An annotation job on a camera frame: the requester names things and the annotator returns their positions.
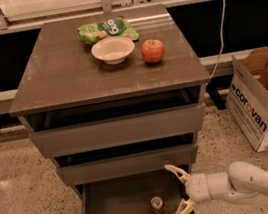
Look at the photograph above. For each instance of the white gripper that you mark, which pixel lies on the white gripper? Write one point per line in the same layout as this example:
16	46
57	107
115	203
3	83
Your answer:
196	187

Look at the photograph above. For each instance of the orange soda can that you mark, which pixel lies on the orange soda can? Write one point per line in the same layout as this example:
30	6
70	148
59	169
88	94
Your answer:
157	205

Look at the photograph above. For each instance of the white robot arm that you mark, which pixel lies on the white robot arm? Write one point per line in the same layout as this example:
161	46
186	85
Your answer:
241	184

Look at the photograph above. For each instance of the middle grey drawer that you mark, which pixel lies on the middle grey drawer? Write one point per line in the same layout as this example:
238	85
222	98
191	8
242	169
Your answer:
126	160

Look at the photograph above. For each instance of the grey drawer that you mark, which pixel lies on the grey drawer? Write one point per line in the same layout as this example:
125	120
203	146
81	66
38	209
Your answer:
103	125
126	160
132	195

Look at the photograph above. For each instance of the bottom grey drawer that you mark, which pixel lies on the bottom grey drawer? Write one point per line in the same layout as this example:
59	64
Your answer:
132	195

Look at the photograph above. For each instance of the top grey drawer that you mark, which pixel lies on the top grey drawer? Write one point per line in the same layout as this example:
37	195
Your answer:
103	125

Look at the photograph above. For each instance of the grey drawer cabinet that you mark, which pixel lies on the grey drawer cabinet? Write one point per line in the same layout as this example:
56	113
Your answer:
62	73

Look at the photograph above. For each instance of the corovan cardboard box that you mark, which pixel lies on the corovan cardboard box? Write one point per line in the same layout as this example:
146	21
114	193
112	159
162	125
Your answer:
247	99

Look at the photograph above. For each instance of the red apple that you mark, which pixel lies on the red apple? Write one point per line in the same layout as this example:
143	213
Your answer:
153	51

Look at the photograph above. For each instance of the white bowl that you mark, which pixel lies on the white bowl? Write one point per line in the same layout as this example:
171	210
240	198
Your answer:
113	50

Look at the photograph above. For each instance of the green snack bag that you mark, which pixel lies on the green snack bag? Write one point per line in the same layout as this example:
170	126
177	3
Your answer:
114	27

